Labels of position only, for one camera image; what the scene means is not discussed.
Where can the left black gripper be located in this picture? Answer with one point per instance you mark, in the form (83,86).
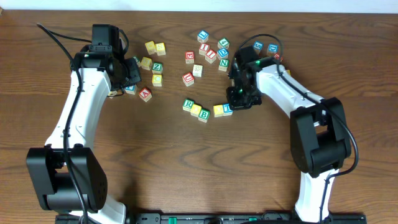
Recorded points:
(131,76)

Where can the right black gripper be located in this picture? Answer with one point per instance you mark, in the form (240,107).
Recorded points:
(234,104)

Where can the blue T block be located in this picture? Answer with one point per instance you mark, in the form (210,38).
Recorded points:
(227,111)

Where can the yellow O block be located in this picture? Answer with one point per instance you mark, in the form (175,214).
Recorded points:
(195,110)
(218,110)

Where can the green B block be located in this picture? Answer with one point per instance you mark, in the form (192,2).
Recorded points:
(204,115)

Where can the blue H block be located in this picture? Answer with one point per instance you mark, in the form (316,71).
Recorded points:
(197,70)

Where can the green R block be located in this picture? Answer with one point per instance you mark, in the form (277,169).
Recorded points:
(188,104)

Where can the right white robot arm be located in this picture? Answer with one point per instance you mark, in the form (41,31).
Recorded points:
(319,136)

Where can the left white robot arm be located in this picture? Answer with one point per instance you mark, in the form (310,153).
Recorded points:
(65,173)

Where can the blue P block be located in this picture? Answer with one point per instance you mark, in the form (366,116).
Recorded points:
(131,89)

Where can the green L block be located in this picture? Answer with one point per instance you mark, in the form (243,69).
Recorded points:
(137,61)

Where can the yellow block beside Z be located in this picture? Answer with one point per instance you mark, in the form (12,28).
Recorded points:
(146,63)

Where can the red A block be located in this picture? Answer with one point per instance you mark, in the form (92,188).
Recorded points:
(145,94)

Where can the yellow G block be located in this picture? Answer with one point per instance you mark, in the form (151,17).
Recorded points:
(157,80)

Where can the green Z block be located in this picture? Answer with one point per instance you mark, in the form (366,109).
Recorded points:
(157,68)

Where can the green N block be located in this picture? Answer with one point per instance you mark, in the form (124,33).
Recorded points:
(223,65)

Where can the yellow S block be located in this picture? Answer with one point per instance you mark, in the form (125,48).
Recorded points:
(160,49)

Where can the blue D block centre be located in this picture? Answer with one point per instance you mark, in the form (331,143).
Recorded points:
(222,53)

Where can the blue d block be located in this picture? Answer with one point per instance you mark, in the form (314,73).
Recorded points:
(222,53)
(272,49)

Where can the red I block lower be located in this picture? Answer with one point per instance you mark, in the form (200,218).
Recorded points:
(210,56)

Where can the red i block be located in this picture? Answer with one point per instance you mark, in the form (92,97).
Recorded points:
(210,56)
(204,47)

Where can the red U block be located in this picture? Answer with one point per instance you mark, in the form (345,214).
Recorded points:
(188,79)

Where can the green 4 block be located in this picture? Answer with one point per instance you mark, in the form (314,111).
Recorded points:
(223,43)

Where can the red E block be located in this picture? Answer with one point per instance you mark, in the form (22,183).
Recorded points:
(189,57)

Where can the blue D block right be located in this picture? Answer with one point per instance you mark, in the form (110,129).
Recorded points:
(272,49)

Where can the red I block upper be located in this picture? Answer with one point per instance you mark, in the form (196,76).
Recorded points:
(204,47)

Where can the blue L block top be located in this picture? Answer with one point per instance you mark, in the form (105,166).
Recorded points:
(202,36)

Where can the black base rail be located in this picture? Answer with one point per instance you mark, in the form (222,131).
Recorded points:
(268,217)

